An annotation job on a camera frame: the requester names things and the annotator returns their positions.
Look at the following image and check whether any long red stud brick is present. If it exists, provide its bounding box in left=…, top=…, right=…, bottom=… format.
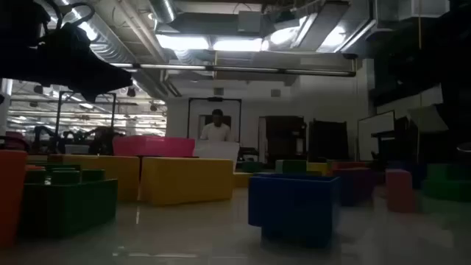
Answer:
left=330, top=160, right=369, bottom=171

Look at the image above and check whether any round silver air duct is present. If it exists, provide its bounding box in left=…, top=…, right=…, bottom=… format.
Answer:
left=149, top=0, right=178, bottom=24

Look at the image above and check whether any person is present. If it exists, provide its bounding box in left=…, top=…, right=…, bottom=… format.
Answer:
left=200, top=108, right=236, bottom=143

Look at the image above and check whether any small green stud brick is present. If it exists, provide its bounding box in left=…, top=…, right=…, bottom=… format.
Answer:
left=27, top=160, right=82, bottom=172
left=20, top=168, right=118, bottom=239
left=275, top=159, right=308, bottom=174

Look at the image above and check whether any wide yellow wooden block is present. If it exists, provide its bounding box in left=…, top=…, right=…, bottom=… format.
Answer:
left=139, top=156, right=235, bottom=206
left=62, top=154, right=141, bottom=202

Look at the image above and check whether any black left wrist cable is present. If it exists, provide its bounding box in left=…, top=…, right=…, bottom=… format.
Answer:
left=43, top=1, right=97, bottom=29

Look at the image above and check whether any hanging yellow cable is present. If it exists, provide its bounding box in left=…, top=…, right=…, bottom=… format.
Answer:
left=417, top=0, right=423, bottom=51

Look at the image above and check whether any dark desk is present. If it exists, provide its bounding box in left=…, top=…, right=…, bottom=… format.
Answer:
left=370, top=117, right=421, bottom=167

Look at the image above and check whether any thin pink stick block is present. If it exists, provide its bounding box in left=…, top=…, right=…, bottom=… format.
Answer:
left=385, top=169, right=417, bottom=213

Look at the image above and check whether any rectangular grey air duct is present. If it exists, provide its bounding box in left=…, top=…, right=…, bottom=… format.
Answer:
left=167, top=10, right=266, bottom=38

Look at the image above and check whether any dark tall cabinet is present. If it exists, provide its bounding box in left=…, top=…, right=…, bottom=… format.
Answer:
left=264, top=116, right=307, bottom=165
left=308, top=119, right=350, bottom=162

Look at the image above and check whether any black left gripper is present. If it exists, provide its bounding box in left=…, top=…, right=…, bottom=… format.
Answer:
left=21, top=22, right=133, bottom=104

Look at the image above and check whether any long orange stud brick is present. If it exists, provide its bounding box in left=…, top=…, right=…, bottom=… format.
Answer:
left=0, top=149, right=47, bottom=248

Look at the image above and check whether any black metal rig frame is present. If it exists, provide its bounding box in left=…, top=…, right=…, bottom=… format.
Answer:
left=54, top=91, right=117, bottom=154

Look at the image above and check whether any long horizontal ceiling pipe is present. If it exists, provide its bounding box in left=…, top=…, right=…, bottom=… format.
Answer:
left=110, top=63, right=357, bottom=77

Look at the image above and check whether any black cart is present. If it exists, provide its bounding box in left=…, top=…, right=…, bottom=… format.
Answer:
left=238, top=146, right=261, bottom=163

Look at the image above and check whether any pink plastic bin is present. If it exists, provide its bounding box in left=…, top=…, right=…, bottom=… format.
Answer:
left=112, top=135, right=196, bottom=158

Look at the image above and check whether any small yellow block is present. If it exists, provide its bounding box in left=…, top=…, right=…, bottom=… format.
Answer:
left=233, top=172, right=253, bottom=188

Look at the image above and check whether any small blue stud brick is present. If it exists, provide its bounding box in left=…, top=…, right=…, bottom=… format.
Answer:
left=248, top=172, right=341, bottom=248
left=389, top=160, right=428, bottom=188

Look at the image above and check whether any thin purple stick block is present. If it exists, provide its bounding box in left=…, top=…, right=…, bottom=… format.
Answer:
left=330, top=167, right=375, bottom=205

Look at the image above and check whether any whiteboard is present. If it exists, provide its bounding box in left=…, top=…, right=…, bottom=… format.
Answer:
left=357, top=110, right=396, bottom=162

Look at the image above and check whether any green wooden plank block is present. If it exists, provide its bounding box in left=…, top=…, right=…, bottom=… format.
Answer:
left=422, top=163, right=471, bottom=202

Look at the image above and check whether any red background object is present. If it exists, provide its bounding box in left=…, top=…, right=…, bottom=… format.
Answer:
left=4, top=131, right=26, bottom=150

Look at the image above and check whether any long green stud brick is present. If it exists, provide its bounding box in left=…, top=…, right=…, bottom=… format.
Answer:
left=241, top=160, right=276, bottom=174

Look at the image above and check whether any black door frame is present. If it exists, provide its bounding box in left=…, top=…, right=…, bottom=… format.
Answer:
left=187, top=96, right=243, bottom=144

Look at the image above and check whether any clear plastic bin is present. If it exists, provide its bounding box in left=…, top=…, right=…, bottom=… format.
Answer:
left=193, top=141, right=241, bottom=172

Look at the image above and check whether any large corrugated air duct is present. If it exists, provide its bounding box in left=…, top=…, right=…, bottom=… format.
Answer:
left=58, top=0, right=167, bottom=64

